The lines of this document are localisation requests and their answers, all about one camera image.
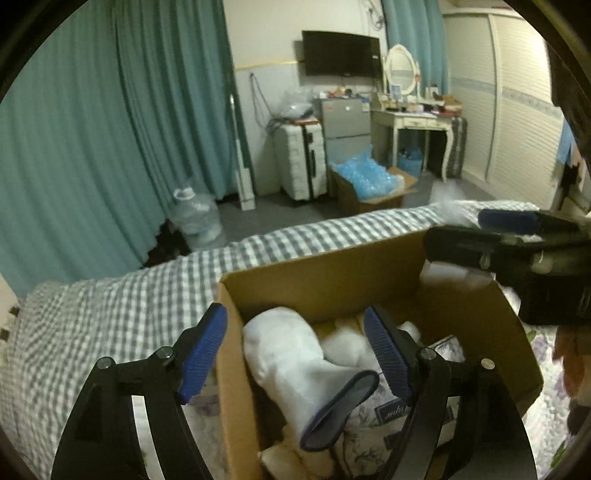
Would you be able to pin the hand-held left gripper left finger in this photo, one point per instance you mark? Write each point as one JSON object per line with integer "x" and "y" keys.
{"x": 203, "y": 353}

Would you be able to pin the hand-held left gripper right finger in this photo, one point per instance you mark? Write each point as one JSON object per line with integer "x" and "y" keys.
{"x": 388, "y": 355}

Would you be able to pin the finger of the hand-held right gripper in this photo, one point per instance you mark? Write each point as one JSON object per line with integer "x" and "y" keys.
{"x": 508, "y": 220}
{"x": 461, "y": 247}

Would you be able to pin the small white cloth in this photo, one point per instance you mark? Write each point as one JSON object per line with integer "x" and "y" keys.
{"x": 450, "y": 272}

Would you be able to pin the white fluffy cloth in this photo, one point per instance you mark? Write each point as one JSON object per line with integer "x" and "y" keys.
{"x": 346, "y": 346}

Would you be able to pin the floral tissue packet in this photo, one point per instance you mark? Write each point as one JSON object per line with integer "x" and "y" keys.
{"x": 369, "y": 429}

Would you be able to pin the white sock with blue cuff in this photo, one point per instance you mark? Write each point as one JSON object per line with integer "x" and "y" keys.
{"x": 295, "y": 364}

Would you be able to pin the person's right hand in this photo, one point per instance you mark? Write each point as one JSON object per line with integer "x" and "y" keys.
{"x": 575, "y": 364}

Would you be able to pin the grey checked bedsheet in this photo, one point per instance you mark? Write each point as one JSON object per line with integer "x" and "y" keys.
{"x": 138, "y": 314}

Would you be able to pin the striped grey suitcase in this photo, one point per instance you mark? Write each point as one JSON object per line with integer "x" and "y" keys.
{"x": 457, "y": 147}

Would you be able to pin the hanging clothes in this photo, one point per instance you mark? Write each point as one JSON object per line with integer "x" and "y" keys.
{"x": 570, "y": 157}

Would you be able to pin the blue bin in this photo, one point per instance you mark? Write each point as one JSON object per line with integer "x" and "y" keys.
{"x": 410, "y": 161}

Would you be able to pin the cardboard box of bags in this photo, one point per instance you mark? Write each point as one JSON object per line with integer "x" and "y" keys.
{"x": 369, "y": 203}

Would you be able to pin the white louvred wardrobe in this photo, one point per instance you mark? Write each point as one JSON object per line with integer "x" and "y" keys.
{"x": 512, "y": 106}

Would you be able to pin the dark floor object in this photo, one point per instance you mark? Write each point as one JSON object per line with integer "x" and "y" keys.
{"x": 166, "y": 244}

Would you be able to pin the floral quilted blanket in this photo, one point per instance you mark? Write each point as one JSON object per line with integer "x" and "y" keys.
{"x": 549, "y": 415}

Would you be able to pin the clear water jug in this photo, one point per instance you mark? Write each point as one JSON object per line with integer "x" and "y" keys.
{"x": 198, "y": 221}

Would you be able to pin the white dressing table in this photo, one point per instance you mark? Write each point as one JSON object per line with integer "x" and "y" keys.
{"x": 406, "y": 120}

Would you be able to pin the grey mini fridge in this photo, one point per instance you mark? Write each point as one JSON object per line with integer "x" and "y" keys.
{"x": 344, "y": 124}

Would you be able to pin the white upright mop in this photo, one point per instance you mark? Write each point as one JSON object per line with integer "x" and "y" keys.
{"x": 242, "y": 175}

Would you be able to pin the white hard suitcase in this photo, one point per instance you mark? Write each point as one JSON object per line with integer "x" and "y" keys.
{"x": 300, "y": 159}

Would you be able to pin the oval white vanity mirror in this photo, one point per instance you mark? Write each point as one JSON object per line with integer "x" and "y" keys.
{"x": 400, "y": 69}

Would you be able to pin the narrow teal curtain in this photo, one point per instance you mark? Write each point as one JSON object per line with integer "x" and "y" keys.
{"x": 415, "y": 32}

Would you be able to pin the clear plastic bag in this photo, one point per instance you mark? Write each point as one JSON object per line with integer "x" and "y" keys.
{"x": 293, "y": 104}

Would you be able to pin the wide teal curtain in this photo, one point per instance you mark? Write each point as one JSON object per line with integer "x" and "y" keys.
{"x": 60, "y": 138}

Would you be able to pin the teal corner curtain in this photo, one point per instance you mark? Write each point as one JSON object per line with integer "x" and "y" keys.
{"x": 180, "y": 92}

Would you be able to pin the black wall television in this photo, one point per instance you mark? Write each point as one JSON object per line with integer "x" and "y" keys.
{"x": 341, "y": 53}

